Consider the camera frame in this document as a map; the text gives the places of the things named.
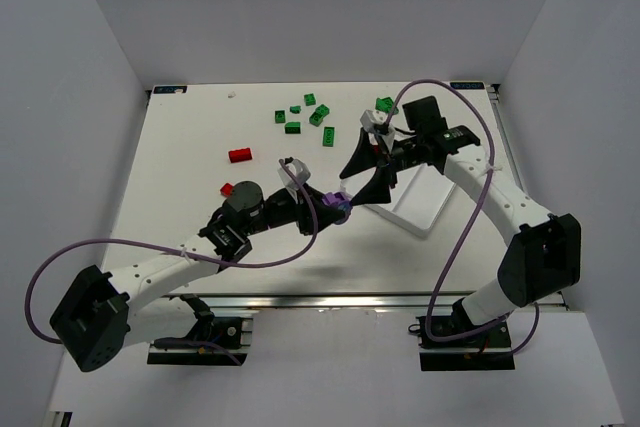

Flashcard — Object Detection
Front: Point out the purple paw print lego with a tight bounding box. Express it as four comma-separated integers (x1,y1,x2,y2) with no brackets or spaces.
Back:
322,192,352,225

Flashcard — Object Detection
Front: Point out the green long lego brick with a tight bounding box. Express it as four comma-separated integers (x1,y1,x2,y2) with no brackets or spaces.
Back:
322,126,335,147

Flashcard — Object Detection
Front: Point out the red long lego brick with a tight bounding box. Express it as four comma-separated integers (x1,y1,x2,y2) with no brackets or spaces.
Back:
228,148,253,164

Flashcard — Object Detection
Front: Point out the green long lego plate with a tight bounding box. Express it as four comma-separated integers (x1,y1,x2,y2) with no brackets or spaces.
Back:
382,97,398,113

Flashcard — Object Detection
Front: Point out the small red lego brick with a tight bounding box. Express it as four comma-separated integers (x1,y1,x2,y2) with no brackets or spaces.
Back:
220,183,234,197

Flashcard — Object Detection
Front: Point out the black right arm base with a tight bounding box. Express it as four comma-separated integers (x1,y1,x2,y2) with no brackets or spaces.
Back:
407,316,515,372

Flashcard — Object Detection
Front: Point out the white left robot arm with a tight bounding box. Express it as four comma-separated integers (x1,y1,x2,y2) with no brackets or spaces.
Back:
50,181,351,372

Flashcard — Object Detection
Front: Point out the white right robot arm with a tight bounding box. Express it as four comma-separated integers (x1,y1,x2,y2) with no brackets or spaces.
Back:
339,96,581,343

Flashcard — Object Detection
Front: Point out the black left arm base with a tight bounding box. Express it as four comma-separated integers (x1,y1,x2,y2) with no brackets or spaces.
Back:
147,294,253,367

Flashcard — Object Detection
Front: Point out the white three-compartment tray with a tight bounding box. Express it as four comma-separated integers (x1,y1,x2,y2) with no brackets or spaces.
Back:
367,165,454,239

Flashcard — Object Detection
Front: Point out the green square lego brick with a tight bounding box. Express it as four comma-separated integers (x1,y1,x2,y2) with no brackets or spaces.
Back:
309,104,330,127

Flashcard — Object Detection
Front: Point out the blue right corner label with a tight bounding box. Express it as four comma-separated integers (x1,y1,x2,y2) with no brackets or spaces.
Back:
449,81,486,90

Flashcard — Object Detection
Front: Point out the blue corner label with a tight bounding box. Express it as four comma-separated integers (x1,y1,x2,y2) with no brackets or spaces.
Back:
449,81,486,90
152,85,187,95

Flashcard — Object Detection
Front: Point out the green small lego brick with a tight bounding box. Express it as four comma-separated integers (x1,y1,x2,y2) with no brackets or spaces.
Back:
303,93,316,106

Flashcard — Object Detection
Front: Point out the blue left corner label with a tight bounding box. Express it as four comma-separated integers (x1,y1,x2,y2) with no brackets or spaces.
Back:
152,85,187,95

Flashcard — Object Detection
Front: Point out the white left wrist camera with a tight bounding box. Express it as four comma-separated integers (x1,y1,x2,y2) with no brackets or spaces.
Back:
278,157,311,197

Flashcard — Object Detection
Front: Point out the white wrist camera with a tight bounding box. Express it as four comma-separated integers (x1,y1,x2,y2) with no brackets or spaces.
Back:
360,110,396,150
278,157,311,197

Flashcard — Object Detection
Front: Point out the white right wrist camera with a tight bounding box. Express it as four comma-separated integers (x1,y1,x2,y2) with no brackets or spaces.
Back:
360,110,396,150

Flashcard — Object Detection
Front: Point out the aluminium table rail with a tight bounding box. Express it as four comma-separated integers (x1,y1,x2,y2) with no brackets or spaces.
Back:
89,291,569,313

